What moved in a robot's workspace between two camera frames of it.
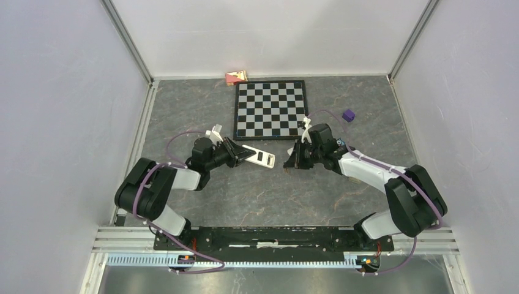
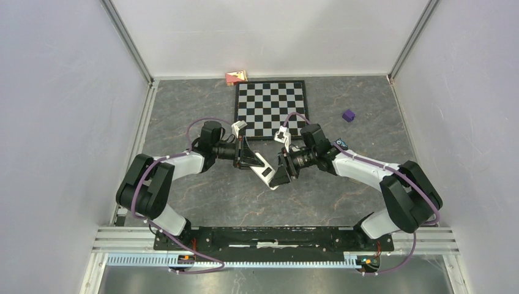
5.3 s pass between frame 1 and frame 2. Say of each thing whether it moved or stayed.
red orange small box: stayed
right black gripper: moved
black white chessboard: stayed
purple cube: stayed
